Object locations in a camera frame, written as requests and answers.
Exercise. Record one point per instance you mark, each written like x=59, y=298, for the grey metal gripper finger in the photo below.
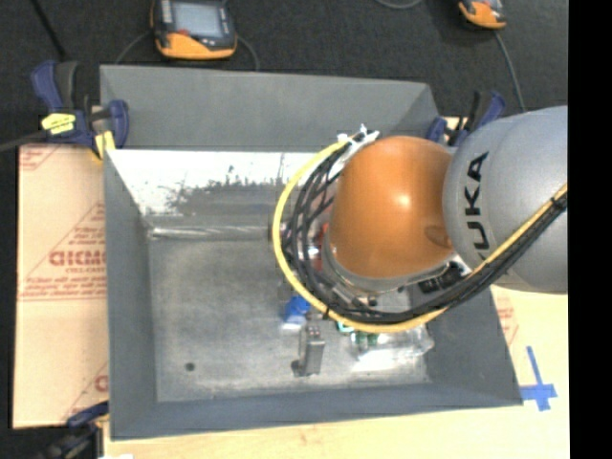
x=306, y=354
x=318, y=354

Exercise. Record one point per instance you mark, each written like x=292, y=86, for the grey metal bin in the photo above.
x=215, y=304

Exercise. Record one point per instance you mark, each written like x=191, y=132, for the clear plastic bottle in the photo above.
x=406, y=352

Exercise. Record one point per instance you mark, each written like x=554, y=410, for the brown cardboard board, red print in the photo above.
x=57, y=237

